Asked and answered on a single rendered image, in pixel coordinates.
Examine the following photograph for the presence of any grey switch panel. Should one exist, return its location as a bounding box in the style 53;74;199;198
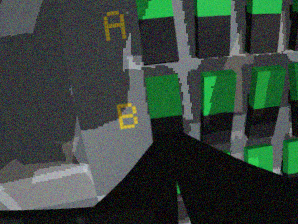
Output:
56;0;298;202

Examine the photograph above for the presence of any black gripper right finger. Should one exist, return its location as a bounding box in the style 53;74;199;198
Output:
170;131;298;224

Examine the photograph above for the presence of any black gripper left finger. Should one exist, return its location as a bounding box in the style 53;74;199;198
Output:
0;132;178;224

